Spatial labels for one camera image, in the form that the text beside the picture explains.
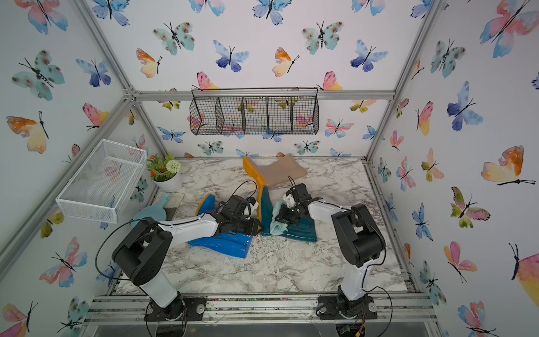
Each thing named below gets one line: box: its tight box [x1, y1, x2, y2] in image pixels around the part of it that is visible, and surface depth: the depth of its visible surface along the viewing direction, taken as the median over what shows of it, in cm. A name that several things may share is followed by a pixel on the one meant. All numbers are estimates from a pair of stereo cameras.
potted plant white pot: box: [151, 172, 183, 193], surface depth 101 cm
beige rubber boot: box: [248, 153, 309, 188], surface depth 117 cm
